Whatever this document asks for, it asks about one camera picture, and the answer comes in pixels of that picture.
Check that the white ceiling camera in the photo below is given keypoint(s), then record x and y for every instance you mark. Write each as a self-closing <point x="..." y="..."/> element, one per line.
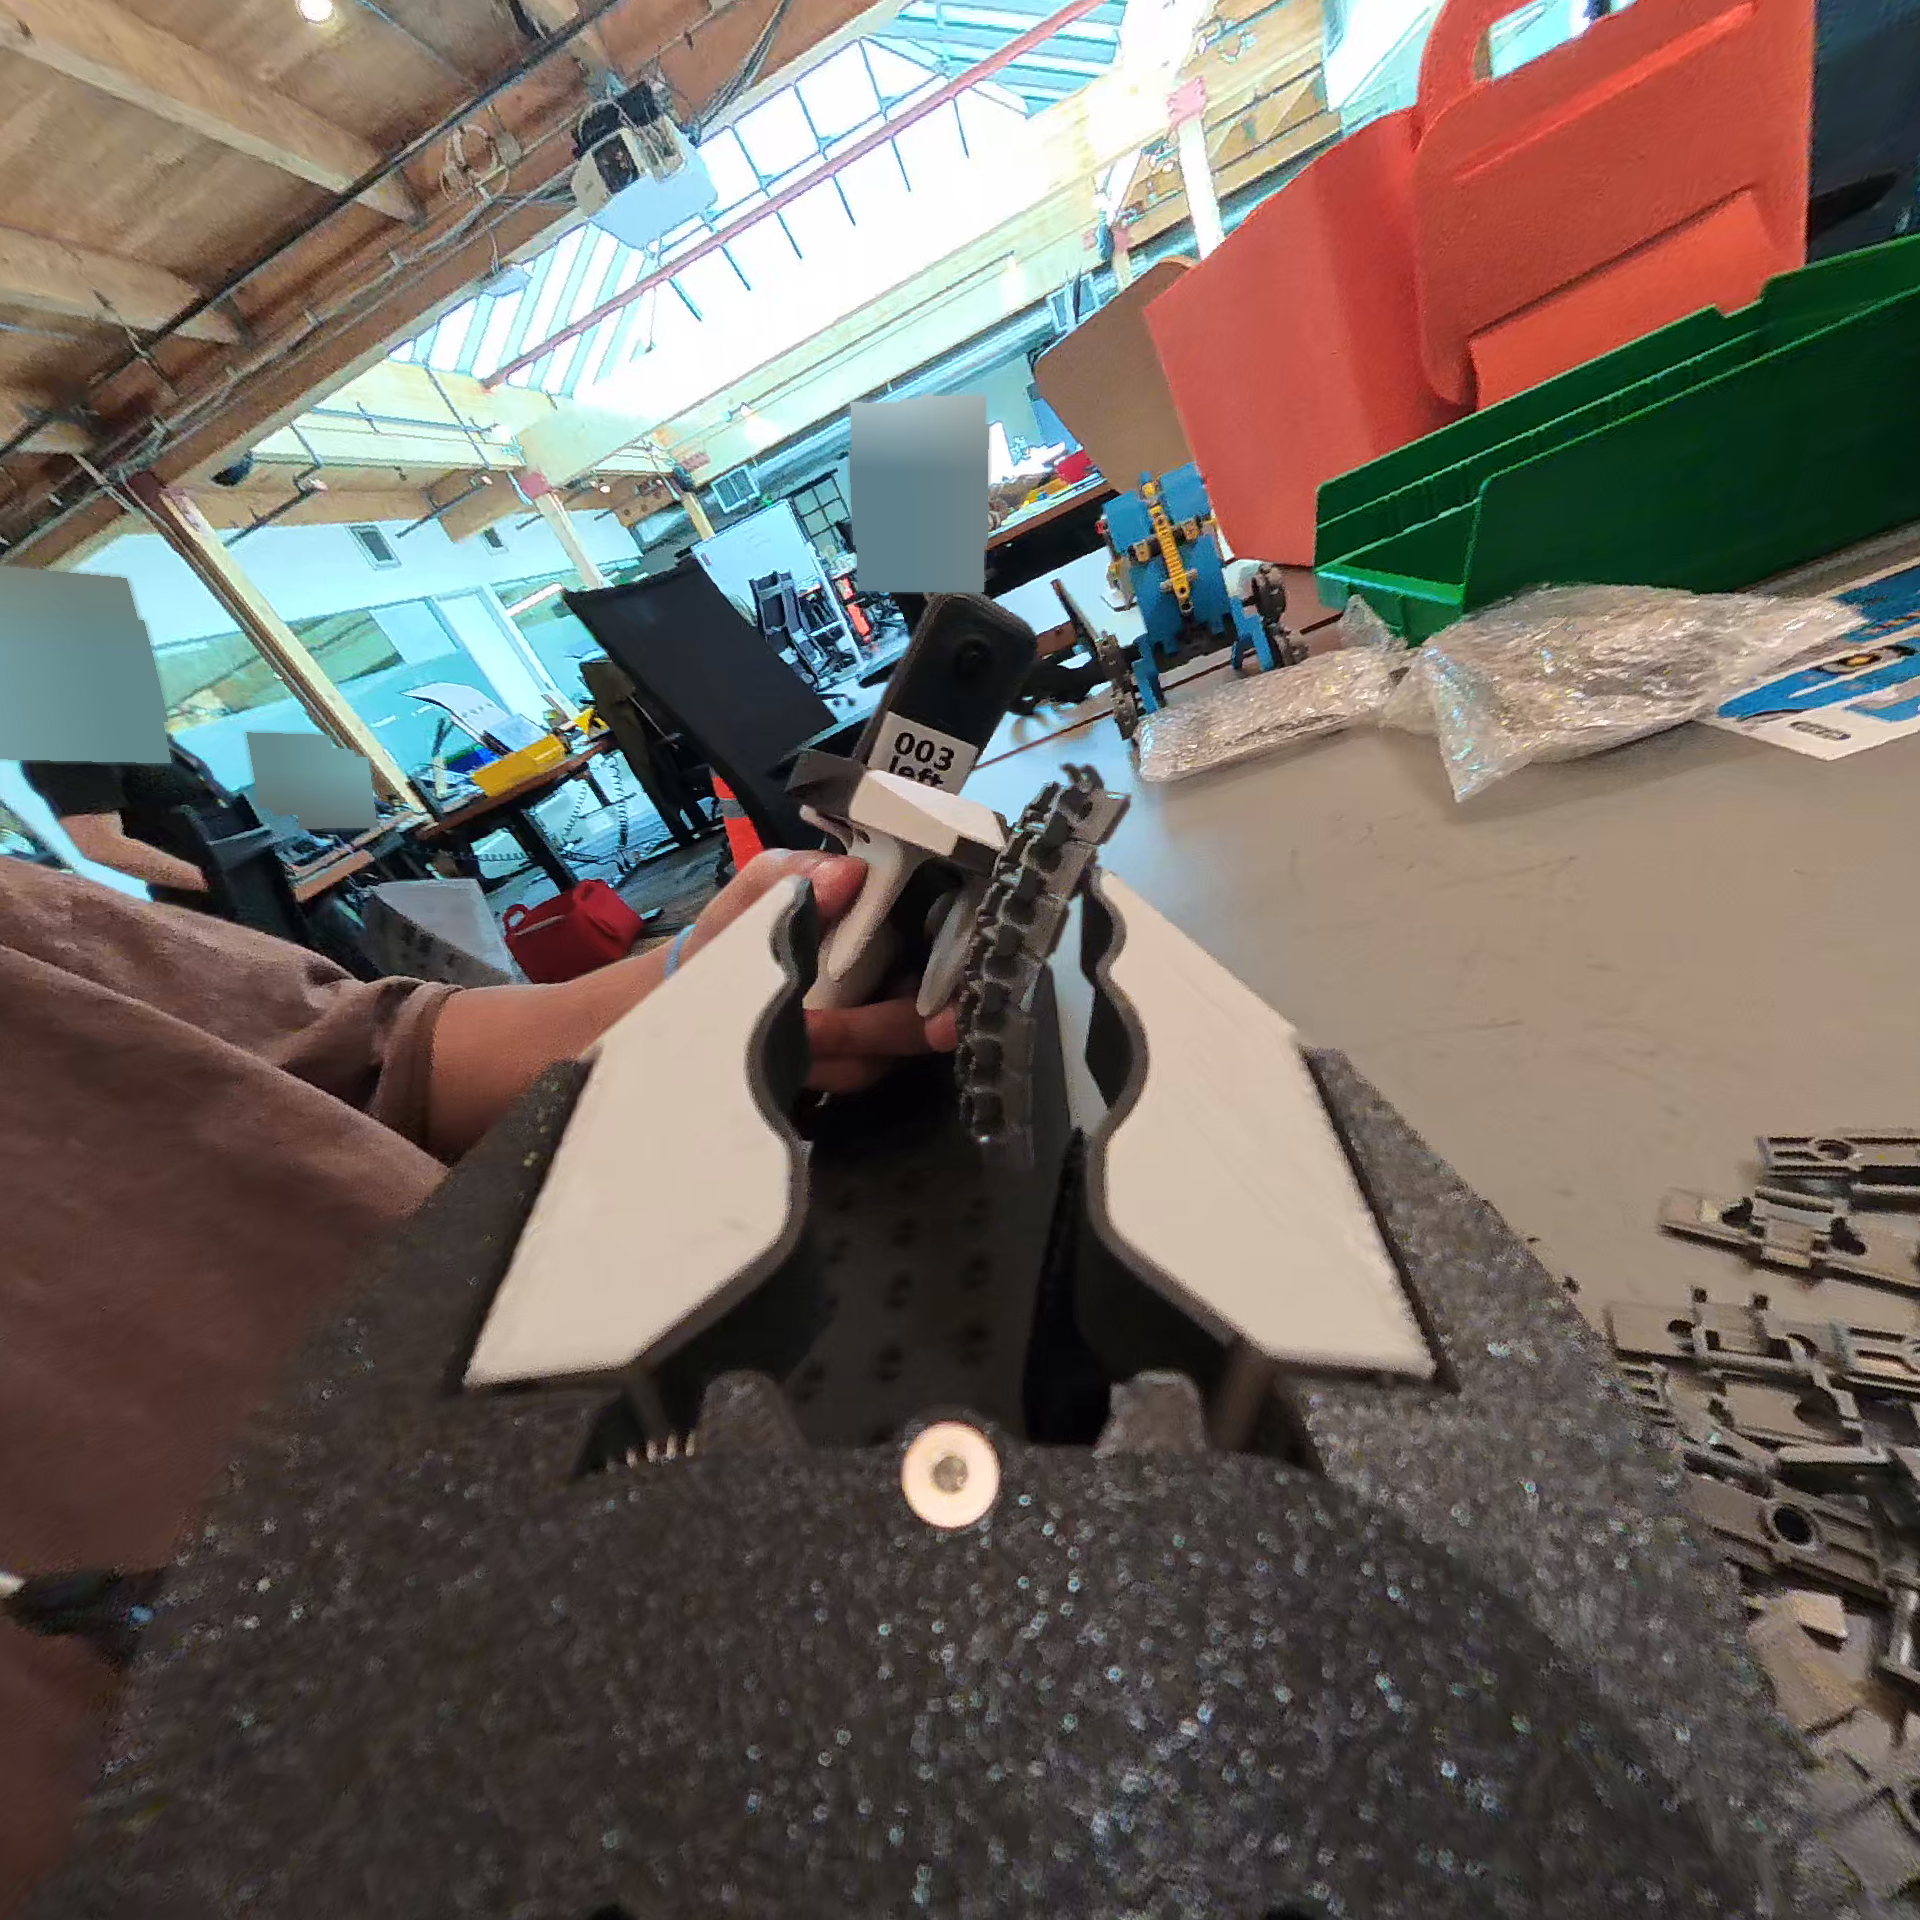
<point x="639" y="166"/>

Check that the red bag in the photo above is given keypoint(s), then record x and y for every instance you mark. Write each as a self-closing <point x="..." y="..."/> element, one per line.
<point x="568" y="933"/>

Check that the yellow bin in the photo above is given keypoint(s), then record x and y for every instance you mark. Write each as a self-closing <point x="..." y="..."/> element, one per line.
<point x="524" y="770"/>

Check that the grey desk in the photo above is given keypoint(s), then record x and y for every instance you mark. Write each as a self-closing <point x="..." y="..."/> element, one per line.
<point x="1501" y="933"/>

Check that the blue sticker sheet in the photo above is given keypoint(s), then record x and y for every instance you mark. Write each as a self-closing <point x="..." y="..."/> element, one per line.
<point x="1831" y="690"/>

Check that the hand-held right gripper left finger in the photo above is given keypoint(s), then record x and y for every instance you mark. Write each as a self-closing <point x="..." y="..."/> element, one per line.
<point x="644" y="1187"/>

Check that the green plastic bin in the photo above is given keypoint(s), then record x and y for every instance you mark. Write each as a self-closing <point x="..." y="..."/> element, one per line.
<point x="1650" y="482"/>

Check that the brown cardboard sheet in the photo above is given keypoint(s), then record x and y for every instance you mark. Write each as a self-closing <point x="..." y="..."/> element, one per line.
<point x="1118" y="378"/>

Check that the orange floor cone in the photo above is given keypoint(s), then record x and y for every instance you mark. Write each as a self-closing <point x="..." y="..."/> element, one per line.
<point x="739" y="835"/>

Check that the blue brick model vehicle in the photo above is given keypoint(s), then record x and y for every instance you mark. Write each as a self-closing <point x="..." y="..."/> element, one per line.
<point x="1186" y="586"/>

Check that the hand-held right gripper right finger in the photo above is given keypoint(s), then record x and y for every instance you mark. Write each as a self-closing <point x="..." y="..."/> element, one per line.
<point x="1260" y="1187"/>

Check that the person's left forearm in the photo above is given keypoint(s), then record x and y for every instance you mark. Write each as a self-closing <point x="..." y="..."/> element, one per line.
<point x="509" y="1048"/>

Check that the person's left hand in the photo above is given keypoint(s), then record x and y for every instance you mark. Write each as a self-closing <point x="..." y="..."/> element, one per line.
<point x="868" y="1048"/>

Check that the pile of grey track links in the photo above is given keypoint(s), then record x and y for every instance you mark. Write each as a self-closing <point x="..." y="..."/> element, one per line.
<point x="1785" y="1425"/>

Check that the black perforated foam pad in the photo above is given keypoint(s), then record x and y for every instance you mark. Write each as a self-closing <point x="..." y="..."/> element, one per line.
<point x="933" y="1276"/>

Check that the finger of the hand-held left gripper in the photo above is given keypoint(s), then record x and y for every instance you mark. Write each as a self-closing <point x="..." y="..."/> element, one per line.
<point x="922" y="820"/>

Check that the blue wristband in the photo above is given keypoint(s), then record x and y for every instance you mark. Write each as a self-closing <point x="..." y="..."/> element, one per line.
<point x="677" y="958"/>

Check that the clear bag of small parts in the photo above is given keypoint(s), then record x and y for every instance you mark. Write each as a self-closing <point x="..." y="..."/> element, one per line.
<point x="1619" y="674"/>
<point x="1260" y="720"/>

